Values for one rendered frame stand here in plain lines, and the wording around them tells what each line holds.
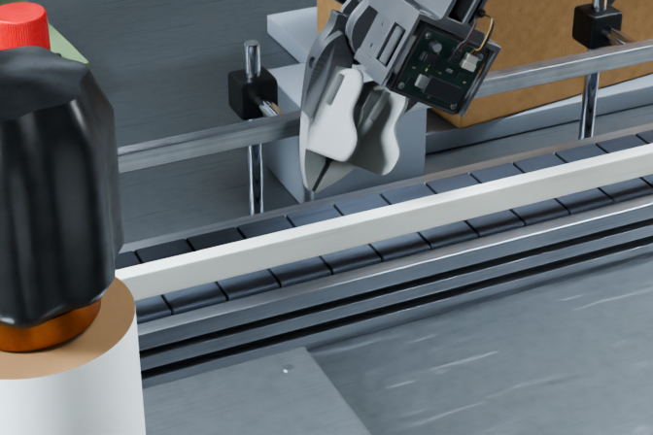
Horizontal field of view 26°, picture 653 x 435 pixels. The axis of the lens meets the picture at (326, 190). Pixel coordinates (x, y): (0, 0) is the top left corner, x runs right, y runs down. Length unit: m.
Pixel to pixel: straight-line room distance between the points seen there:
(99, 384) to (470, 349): 0.44
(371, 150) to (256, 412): 0.21
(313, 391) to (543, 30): 0.48
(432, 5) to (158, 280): 0.25
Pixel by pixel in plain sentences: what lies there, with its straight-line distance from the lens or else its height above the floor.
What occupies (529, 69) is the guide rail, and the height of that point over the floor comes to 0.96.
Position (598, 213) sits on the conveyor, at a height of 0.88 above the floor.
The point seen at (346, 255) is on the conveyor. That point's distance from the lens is 0.98.
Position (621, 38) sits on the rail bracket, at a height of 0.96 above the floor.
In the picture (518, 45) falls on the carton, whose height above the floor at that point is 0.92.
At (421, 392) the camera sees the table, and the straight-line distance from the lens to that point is 0.94.
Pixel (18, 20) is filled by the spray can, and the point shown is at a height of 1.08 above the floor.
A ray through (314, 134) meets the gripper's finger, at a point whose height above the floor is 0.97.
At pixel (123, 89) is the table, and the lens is 1.34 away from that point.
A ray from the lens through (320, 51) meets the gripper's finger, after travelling 0.93.
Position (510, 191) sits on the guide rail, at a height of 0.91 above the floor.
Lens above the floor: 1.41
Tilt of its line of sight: 30 degrees down
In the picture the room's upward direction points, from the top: straight up
